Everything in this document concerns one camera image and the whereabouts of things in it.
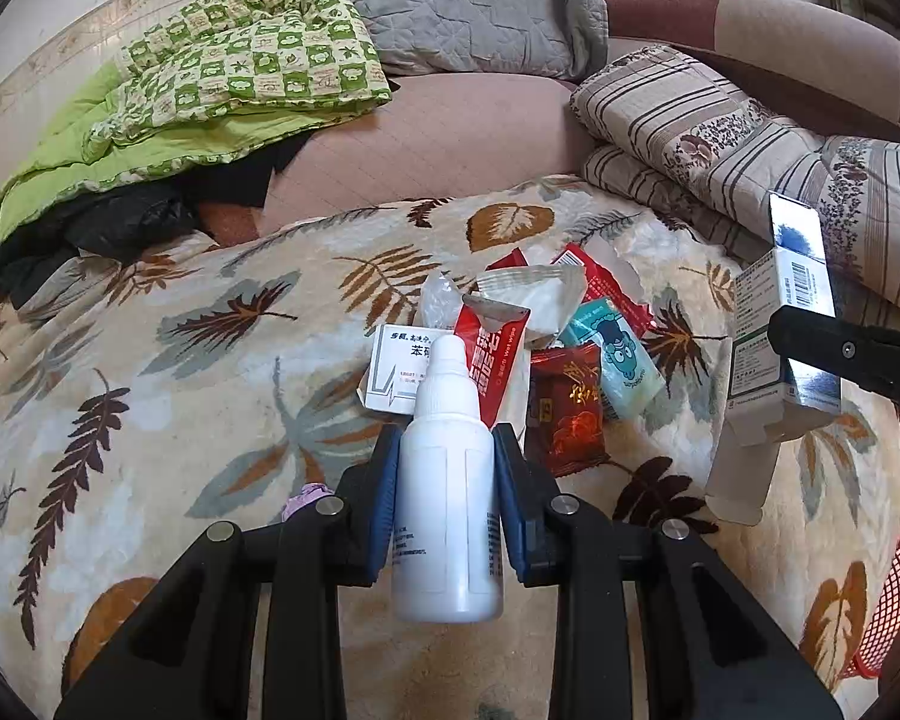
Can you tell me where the green checked quilt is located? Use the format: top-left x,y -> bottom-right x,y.
0,0 -> 395,245

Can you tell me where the red white snack packet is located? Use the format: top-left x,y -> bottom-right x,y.
454,294 -> 532,440

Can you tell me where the grey quilted pillow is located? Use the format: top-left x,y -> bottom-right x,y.
322,0 -> 612,83

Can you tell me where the striped floral quilt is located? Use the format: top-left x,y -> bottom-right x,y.
568,45 -> 900,331

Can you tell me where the leaf print blanket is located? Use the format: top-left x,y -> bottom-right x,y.
0,174 -> 900,720

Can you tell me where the brown patchwork headboard cushion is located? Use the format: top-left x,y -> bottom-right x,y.
600,0 -> 900,147

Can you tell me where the black garment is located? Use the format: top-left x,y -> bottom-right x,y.
0,135 -> 316,308

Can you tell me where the white plastic bottle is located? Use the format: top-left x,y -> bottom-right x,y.
391,331 -> 505,623

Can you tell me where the pink quilted bed sheet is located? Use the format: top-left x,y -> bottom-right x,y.
195,71 -> 593,248

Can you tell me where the dark red snack packet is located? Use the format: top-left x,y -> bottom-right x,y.
529,343 -> 607,477

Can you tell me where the small pink object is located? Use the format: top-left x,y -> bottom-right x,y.
281,481 -> 335,522

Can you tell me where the teal cartoon sachet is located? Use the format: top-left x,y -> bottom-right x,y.
556,298 -> 665,421

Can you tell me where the white sachet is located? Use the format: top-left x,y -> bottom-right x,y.
476,262 -> 587,342

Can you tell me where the red wrapper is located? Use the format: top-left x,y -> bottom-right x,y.
555,244 -> 657,338

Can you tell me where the red plastic basket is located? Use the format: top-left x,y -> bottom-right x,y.
832,532 -> 900,680

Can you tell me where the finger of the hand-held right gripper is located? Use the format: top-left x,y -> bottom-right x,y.
767,305 -> 900,418

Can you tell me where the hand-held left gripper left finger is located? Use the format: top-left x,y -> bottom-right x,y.
52,424 -> 402,720

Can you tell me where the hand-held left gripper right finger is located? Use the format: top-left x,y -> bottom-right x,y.
493,424 -> 845,720

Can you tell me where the clear plastic wrapper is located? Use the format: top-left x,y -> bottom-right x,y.
416,272 -> 473,335

